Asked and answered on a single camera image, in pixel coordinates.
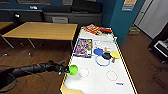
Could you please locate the green bowl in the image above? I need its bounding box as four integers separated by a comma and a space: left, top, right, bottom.
68, 64, 80, 77

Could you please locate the red orange flat package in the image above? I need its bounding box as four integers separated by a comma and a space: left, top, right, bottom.
84, 23, 102, 36

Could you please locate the black paddle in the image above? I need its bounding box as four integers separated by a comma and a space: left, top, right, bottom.
101, 51, 112, 61

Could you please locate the white paper sheet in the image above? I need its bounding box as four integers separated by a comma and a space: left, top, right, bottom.
91, 33, 118, 51

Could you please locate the black wheeled cart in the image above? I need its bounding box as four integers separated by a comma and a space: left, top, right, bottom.
148, 31, 168, 65

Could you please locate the dark grey sofa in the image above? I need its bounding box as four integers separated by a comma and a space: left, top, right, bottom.
0, 8, 45, 24
42, 0, 103, 27

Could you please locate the white work table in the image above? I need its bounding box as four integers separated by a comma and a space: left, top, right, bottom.
59, 26, 139, 94

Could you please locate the yellow round paddle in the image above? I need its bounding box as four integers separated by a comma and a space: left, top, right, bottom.
109, 50, 121, 63

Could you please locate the small white object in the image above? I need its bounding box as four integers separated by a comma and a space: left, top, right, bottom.
28, 5, 39, 11

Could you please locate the cardboard box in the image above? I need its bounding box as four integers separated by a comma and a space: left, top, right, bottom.
128, 27, 141, 37

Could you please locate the colourful game box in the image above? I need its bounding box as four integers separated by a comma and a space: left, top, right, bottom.
72, 37, 94, 59

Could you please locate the beige framed wall notice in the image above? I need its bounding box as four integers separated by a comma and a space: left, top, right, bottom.
121, 0, 138, 13

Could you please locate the interior glass wall window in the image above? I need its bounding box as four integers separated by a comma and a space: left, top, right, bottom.
16, 0, 43, 5

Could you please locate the red flat object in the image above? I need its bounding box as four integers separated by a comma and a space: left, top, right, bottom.
99, 27, 113, 34

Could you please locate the white double door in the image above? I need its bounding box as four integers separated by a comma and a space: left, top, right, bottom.
133, 0, 168, 40

